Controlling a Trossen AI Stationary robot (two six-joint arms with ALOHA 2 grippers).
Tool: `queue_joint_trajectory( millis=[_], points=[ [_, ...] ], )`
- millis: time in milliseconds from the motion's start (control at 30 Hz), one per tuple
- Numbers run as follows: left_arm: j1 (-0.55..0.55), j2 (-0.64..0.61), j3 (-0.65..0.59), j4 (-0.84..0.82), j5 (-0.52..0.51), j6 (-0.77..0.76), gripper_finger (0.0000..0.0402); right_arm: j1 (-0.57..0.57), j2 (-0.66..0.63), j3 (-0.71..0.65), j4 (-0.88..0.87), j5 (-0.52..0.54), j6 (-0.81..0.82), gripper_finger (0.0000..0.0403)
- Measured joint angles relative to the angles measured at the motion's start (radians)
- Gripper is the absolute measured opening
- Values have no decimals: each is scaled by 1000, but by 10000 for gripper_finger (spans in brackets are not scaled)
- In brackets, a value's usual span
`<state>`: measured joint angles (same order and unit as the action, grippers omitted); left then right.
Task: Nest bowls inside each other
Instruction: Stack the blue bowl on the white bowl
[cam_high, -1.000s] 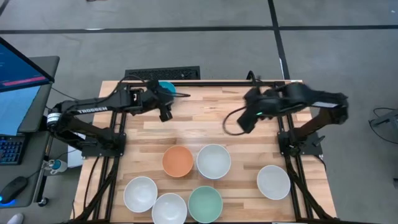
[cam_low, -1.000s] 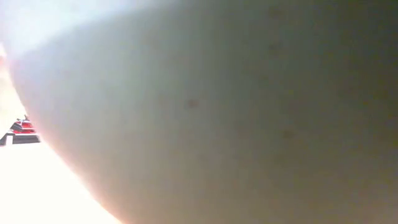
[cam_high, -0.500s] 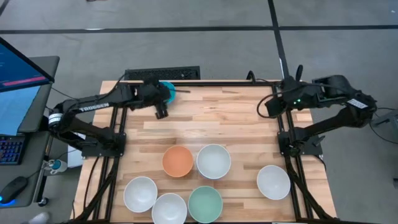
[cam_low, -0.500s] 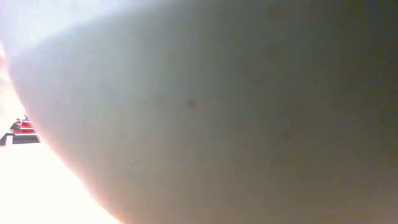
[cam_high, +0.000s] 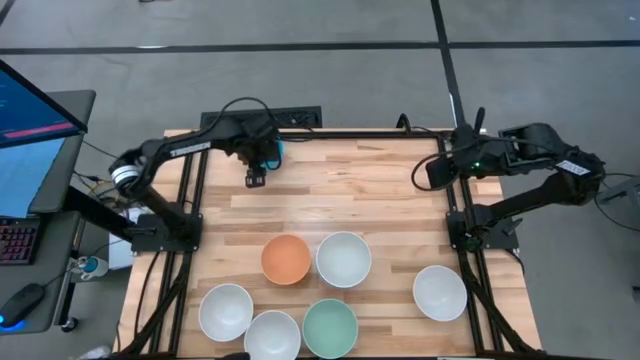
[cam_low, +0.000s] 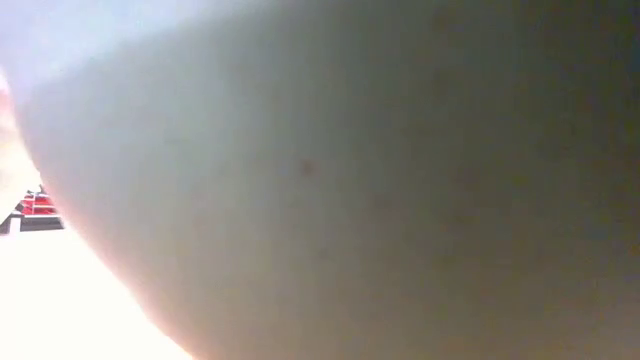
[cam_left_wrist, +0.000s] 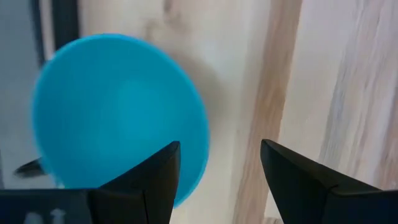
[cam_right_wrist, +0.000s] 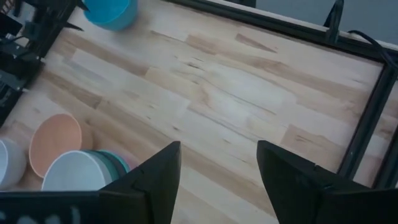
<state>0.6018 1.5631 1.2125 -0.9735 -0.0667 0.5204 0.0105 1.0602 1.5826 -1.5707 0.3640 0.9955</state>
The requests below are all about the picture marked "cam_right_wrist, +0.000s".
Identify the orange bowl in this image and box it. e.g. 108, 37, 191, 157
28, 113, 83, 179

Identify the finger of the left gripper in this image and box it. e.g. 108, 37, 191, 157
75, 0, 90, 12
63, 22, 85, 32

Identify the teal bowl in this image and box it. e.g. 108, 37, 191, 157
96, 149, 131, 175

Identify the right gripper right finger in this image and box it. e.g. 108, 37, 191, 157
256, 139, 328, 224

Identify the white bowl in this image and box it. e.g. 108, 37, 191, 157
0, 136, 27, 190

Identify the black aluminium table frame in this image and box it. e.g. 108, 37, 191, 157
164, 0, 398, 190

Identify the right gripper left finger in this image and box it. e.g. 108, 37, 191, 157
99, 141, 182, 224

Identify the black cable on frame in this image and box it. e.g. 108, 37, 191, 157
323, 0, 398, 71

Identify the pale grey bowl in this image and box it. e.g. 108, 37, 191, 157
41, 149, 114, 192

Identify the blue bowl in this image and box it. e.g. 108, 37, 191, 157
82, 0, 139, 32

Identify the dark green bowl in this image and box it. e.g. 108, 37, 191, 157
83, 149, 124, 183

